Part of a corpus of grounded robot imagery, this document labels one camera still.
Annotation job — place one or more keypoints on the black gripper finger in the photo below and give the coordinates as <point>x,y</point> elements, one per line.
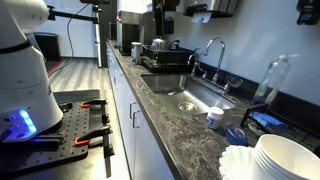
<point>169,26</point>
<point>158,26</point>

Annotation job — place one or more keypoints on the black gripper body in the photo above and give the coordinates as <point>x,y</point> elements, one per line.
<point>163,8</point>

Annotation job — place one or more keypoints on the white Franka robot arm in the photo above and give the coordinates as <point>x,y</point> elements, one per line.
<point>20,83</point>

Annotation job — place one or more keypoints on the coffee machine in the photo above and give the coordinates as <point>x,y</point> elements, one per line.
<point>130,33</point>

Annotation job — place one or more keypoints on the white paper towel sheet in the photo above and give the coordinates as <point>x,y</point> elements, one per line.
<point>201,17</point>

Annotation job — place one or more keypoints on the black dish rack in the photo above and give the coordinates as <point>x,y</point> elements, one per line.
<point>166,60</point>

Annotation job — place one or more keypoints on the metal canister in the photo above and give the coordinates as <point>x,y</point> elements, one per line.
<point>136,53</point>

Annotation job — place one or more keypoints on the small chrome side faucet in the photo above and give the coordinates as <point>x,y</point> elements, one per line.
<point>195,65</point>

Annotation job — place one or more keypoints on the paper towel dispenser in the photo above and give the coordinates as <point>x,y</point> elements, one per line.
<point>213,6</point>

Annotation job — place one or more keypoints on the tall chrome faucet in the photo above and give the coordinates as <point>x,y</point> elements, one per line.
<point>220,56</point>

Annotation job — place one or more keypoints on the stainless steel sink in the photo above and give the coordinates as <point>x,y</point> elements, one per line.
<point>173,86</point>

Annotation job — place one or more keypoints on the metal stand pole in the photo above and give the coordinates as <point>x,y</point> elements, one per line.
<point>97,40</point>

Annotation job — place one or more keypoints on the sink drain strainer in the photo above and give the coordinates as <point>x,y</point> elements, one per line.
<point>187,106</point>

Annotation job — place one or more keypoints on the small white jar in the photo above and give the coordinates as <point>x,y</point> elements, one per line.
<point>214,117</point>

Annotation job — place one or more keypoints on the black trash bin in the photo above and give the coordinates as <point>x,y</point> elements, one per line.
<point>48,46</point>

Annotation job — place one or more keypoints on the clear dish soap bottle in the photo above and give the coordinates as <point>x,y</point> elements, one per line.
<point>273,80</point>

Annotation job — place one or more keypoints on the blue sponge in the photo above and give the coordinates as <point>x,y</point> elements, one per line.
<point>246,116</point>
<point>268,119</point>

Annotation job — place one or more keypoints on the white base cabinet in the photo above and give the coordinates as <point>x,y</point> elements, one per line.
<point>146,150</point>

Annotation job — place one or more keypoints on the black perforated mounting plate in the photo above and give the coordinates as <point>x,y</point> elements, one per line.
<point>71,128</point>

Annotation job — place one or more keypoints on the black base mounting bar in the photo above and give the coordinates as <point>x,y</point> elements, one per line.
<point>48,138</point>

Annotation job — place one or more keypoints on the white wall cabinet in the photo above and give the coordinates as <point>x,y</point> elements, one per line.
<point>133,5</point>

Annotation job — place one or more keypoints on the black camera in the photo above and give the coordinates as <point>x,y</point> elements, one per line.
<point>95,1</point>

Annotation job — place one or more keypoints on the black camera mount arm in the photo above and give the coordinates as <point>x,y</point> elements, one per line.
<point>73,16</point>

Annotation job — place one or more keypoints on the black wall soap dispenser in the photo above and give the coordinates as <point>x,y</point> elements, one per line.
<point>308,11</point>

